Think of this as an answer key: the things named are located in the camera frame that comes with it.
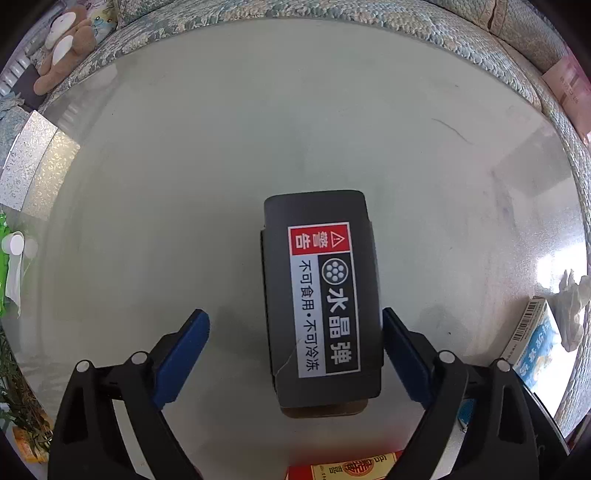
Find floral throw pillow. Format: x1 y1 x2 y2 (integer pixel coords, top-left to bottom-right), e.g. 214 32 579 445
85 0 121 35

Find dark grey cushion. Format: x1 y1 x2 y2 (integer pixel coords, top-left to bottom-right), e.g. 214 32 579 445
16 65 47 112

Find pink gift bag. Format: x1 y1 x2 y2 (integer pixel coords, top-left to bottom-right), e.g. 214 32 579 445
540 48 591 139

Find blue-green patterned sofa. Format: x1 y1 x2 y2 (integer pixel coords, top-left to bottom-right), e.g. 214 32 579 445
0 0 591 439

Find brown and white teddy bear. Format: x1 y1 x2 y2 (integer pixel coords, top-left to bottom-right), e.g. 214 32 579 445
33 4 100 95

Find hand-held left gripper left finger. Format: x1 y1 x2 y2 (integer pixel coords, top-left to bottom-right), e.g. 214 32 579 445
47 308 211 480

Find blue and white medicine box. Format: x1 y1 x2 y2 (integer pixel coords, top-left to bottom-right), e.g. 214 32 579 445
501 295 566 395

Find silver patterned tissue box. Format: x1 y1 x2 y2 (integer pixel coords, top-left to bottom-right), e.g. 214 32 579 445
0 110 81 220

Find white cylindrical container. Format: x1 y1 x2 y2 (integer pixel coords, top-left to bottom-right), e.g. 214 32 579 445
0 232 26 257

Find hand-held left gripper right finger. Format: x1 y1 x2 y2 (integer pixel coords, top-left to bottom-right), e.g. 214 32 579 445
381 307 541 480

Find crumpled white tissue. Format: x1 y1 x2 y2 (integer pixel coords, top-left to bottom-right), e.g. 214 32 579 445
545 268 591 352

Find red canister with gold emblem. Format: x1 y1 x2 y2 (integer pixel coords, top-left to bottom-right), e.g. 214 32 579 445
287 450 404 480

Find black box with label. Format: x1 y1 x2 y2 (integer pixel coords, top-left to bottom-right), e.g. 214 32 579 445
259 189 386 418

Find white radiator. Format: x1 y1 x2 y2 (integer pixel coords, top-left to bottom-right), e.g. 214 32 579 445
0 46 38 95

